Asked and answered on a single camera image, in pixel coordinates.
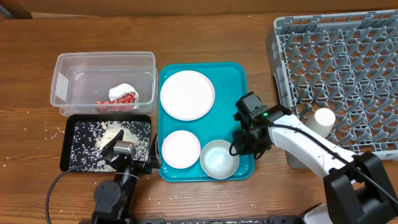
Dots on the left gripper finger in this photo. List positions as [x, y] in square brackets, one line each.
[154, 155]
[108, 150]

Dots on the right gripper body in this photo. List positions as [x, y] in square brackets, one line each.
[249, 144]

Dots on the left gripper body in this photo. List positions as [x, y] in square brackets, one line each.
[140, 167]

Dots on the small white plate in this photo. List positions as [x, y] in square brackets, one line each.
[181, 149]

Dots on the grey bowl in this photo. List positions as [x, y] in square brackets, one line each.
[216, 161]

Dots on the red snack wrapper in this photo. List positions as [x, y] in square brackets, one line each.
[121, 101]

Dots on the white napkin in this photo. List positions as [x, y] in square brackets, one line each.
[121, 90]

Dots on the white paper cup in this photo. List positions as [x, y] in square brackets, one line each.
[321, 122]

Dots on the large white plate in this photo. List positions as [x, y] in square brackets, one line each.
[187, 95]

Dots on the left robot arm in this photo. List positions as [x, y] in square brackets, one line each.
[113, 197]

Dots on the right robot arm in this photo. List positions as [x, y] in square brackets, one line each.
[357, 187]

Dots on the grey dishwasher rack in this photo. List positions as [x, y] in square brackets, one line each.
[345, 62]

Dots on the spilled rice pile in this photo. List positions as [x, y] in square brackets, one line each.
[90, 137]

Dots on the black rectangular tray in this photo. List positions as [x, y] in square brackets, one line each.
[101, 166]

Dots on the teal plastic tray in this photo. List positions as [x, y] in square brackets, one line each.
[229, 81]

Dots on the clear plastic bin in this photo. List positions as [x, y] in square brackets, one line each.
[81, 82]

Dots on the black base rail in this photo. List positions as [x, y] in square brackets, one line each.
[273, 219]

